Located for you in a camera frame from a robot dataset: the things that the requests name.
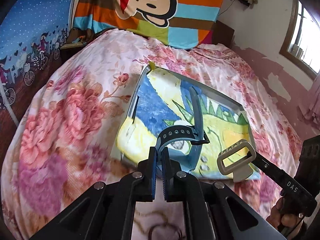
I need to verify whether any pink window curtain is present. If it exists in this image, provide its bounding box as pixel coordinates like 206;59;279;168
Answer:
299;74;320;130

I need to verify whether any dark wooden headboard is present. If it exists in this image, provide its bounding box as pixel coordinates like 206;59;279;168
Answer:
212;21;234;48

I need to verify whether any person's right hand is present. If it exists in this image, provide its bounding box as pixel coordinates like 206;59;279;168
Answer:
266;197;302;231

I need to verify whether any grey tray with dinosaur towel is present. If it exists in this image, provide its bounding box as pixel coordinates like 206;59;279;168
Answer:
111;66;255;180

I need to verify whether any striped monkey cartoon blanket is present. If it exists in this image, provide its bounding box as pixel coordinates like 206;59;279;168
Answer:
68;0;223;49

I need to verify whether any pink floral bed sheet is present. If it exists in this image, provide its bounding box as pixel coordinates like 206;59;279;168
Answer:
1;30;302;239

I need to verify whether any beige square buckle bracelet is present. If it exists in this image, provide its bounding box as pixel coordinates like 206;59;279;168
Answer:
216;139;257;183

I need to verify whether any wooden framed window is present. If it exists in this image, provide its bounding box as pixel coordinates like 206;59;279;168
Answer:
279;0;319;80

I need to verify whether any blue silicone watch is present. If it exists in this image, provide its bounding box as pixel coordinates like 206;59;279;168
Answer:
155;87;209;172

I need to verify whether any blue bicycle print curtain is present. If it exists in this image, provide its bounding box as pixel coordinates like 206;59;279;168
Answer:
0;0;78;131

